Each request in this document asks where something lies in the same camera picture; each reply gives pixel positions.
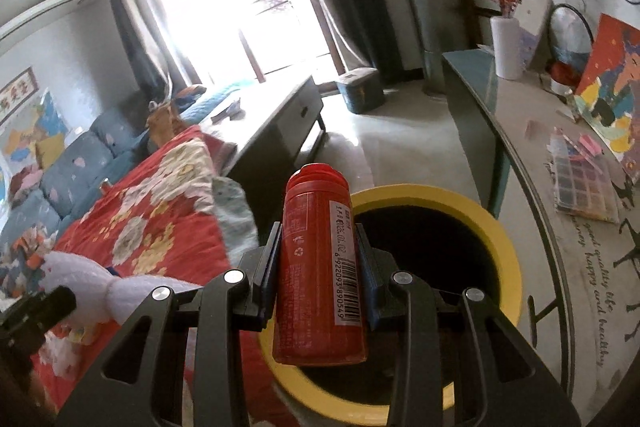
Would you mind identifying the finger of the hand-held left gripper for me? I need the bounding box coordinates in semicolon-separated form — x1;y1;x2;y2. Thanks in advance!
0;285;77;350

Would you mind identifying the red floral blanket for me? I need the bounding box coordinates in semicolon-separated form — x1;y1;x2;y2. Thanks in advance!
30;124;301;427

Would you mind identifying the patchwork cloth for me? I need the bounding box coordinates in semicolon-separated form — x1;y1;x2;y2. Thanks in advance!
0;227;58;293

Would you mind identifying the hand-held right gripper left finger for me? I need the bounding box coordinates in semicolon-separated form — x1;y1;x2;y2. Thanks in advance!
55;221;283;427

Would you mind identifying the blue storage box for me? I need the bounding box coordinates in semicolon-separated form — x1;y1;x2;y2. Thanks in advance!
334;68;386;114

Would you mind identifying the white vase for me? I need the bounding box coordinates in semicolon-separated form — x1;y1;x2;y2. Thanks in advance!
490;14;525;81

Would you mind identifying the pink cushion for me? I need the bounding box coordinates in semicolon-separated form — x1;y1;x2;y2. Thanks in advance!
10;167;46;202

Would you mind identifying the clear colour bead box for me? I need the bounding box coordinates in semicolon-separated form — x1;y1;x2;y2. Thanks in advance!
544;129;623;223

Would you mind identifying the wall map poster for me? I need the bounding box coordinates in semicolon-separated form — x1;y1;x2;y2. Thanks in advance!
0;89;68;188

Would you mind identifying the dark glass-topped cabinet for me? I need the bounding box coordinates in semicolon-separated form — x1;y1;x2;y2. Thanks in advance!
441;47;640;408

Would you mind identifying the grey coffee table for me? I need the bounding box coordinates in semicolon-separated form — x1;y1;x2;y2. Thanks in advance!
200;74;328;228

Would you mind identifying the person's left forearm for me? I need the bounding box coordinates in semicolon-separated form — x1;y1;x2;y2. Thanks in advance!
17;357;58;427

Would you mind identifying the red plastic bottle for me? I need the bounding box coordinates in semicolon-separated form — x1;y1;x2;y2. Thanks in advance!
271;163;369;366

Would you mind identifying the grey tower air conditioner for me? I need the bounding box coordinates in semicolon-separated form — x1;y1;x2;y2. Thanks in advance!
380;0;471;96

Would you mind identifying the colourful figure painting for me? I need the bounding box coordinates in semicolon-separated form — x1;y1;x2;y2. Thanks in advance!
572;13;640;185

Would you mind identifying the blue floral sofa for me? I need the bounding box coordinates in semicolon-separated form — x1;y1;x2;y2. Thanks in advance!
0;82;253;258

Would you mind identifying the framed wall picture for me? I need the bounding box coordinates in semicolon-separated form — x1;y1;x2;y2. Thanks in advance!
0;67;36;125

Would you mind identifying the white plush toy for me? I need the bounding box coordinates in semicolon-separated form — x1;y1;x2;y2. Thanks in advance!
42;249;201;325

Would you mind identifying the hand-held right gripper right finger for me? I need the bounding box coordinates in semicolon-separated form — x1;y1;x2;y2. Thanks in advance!
354;222;583;427

